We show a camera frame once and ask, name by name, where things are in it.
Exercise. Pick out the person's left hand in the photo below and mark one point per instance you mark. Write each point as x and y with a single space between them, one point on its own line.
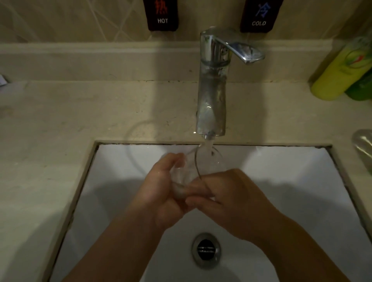
158 191

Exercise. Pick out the person's right hand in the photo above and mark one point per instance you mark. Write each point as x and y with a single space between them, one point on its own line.
238 203

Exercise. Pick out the person's right fingers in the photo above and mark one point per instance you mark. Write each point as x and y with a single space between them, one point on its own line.
200 200

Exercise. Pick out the person's left fingers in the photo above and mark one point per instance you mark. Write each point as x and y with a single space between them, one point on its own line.
173 159

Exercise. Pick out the clear drinking glass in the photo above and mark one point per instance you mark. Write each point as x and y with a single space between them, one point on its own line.
186 174

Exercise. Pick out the person's right forearm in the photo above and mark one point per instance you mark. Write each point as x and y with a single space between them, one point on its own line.
296 255

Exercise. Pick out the person's left forearm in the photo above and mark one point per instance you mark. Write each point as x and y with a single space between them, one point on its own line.
116 249

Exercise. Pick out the running water stream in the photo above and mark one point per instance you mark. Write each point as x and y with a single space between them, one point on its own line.
208 143

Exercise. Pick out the chrome sink drain stopper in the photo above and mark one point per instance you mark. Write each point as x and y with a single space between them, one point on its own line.
206 250

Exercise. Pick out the chrome sink faucet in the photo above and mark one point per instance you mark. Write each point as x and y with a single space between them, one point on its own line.
211 87

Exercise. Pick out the white sink basin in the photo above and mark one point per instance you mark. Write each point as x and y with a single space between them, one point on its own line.
290 203

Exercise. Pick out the black sign with red symbol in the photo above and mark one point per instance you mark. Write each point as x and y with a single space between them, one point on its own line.
161 14

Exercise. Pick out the black sign with blue symbol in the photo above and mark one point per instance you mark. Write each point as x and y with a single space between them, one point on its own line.
260 14

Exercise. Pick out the yellow plastic bottle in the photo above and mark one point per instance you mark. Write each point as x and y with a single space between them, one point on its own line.
337 72

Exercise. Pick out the white paper scrap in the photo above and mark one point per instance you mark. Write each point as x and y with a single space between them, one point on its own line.
2 80

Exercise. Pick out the green plastic bottle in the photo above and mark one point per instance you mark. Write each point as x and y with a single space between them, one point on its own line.
361 90

